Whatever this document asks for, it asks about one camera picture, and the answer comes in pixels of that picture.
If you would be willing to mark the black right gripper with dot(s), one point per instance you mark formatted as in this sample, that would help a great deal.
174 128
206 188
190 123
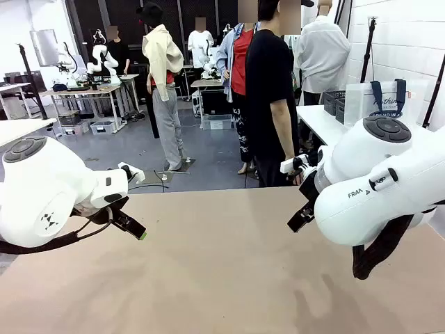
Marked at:
308 189

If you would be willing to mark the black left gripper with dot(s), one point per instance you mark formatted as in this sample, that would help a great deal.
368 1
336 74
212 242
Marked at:
103 216

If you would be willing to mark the person's right forearm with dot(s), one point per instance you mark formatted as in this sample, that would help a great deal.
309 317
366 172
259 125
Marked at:
283 135

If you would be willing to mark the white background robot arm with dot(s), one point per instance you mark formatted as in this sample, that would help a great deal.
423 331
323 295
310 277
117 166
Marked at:
113 64
69 59
208 67

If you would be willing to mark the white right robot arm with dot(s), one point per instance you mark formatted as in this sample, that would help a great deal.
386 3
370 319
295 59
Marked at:
365 181

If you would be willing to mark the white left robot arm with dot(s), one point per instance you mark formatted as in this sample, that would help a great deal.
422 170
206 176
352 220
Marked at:
45 195

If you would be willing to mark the metal floor plate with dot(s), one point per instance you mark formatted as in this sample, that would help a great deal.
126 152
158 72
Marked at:
149 178

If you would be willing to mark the white side table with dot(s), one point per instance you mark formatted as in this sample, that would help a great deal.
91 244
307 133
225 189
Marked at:
316 121

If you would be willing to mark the clear plastic storage bin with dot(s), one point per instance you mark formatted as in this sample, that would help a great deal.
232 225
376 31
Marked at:
102 128
215 122

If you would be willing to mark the gray plastic basket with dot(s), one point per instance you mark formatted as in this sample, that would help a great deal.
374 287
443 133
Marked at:
340 112
332 102

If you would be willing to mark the dark box under table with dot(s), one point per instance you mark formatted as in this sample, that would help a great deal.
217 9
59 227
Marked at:
69 118

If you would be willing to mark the person in black t-shirt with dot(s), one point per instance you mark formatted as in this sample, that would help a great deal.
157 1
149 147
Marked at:
264 87

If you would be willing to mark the wood top work table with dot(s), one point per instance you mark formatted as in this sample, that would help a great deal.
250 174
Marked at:
87 91

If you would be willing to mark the black cabinet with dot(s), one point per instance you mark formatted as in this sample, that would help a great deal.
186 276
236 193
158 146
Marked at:
217 102

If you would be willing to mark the small background table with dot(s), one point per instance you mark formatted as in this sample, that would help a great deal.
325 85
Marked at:
128 76

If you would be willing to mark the background table with robot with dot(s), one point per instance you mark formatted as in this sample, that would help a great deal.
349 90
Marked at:
205 83

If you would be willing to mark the mannequin in cream jacket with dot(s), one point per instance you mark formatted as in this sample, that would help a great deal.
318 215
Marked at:
163 62

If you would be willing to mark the figure in red shirt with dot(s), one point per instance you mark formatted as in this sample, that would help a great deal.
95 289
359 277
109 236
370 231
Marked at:
241 62

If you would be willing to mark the figure in white shirt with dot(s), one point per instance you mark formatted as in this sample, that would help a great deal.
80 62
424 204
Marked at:
323 52

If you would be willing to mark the black tripod stand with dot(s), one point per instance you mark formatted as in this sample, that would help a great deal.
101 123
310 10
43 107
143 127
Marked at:
33 83

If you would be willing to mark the background person in black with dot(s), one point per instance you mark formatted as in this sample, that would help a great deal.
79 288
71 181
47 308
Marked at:
120 52

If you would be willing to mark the black office chair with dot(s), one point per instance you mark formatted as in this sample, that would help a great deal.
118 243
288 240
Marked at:
34 80

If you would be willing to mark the black slanted pole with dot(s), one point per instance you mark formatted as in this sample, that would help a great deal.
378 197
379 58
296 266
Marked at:
434 90

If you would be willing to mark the background person in white tee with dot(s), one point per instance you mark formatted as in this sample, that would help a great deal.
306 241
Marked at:
200 40

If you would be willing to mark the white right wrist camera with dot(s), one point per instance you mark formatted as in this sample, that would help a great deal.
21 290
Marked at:
288 166

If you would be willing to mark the mannequin stand base plate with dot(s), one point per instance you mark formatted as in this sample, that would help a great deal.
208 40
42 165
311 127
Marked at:
180 171

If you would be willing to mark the black tripod with camera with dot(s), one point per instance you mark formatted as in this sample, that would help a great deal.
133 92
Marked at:
368 52

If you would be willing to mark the white wall panel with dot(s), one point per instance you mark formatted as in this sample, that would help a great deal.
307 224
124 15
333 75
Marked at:
43 47

